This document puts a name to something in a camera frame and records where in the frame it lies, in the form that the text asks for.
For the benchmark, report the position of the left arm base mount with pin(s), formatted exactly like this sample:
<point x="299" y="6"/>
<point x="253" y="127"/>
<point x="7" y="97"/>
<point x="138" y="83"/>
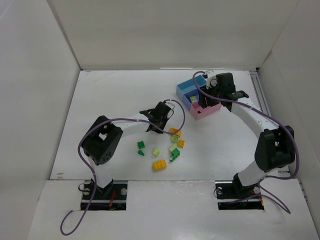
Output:
<point x="112" y="198"/>

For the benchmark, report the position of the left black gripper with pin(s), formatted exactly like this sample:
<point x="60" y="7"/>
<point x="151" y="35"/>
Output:
<point x="158" y="124"/>

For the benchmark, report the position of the pale green small lego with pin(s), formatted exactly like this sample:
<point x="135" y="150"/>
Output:
<point x="156" y="152"/>

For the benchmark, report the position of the pale green long lego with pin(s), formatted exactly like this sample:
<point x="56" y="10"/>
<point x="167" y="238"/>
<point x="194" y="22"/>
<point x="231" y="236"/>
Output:
<point x="174" y="146"/>

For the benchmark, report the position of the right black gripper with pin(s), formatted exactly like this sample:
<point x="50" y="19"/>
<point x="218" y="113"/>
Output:
<point x="208" y="93"/>

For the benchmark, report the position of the dark green stepped lego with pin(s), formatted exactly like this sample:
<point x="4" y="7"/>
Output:
<point x="174" y="154"/>

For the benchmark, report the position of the dark green sloped lego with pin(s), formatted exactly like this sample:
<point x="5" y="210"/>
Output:
<point x="141" y="153"/>

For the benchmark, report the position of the yellow large lego brick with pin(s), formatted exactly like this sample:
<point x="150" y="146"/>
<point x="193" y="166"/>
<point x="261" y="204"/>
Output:
<point x="159" y="165"/>

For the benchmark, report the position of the light blue container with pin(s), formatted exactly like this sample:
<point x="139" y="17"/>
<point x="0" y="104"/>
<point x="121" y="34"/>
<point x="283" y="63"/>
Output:
<point x="188" y="88"/>

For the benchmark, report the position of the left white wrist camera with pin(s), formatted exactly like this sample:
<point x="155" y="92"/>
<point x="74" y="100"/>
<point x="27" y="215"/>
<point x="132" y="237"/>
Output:
<point x="171" y="105"/>

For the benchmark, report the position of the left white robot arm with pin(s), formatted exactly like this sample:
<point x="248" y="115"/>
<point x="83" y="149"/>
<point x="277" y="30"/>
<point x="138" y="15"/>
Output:
<point x="104" y="136"/>

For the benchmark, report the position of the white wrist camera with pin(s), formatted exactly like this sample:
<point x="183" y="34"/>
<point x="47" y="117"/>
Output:
<point x="211" y="78"/>
<point x="171" y="105"/>

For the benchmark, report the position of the lime green lego brick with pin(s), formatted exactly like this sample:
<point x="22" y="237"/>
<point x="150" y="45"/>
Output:
<point x="175" y="138"/>

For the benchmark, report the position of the small orange lego brick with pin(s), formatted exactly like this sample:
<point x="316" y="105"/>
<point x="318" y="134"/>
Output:
<point x="180" y="143"/>

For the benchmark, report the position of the small dark green lego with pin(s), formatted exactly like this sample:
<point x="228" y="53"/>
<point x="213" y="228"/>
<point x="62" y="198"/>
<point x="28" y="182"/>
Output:
<point x="140" y="145"/>

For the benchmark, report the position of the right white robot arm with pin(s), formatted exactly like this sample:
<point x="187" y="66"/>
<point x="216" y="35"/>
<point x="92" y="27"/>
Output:
<point x="276" y="147"/>

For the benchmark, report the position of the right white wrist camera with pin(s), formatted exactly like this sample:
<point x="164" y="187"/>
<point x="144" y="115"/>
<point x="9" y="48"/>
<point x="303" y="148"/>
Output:
<point x="211" y="78"/>

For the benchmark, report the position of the aluminium rail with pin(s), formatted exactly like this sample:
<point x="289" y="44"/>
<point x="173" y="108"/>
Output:
<point x="261" y="99"/>

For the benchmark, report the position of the dark blue container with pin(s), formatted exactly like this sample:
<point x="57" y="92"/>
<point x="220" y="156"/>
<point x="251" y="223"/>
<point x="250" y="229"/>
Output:
<point x="186" y="98"/>

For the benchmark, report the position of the pale green rounded lego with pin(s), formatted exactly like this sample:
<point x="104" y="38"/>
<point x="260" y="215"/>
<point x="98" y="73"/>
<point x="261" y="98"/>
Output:
<point x="193" y="99"/>

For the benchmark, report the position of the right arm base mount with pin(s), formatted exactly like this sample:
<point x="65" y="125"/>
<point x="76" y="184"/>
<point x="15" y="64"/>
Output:
<point x="231" y="198"/>

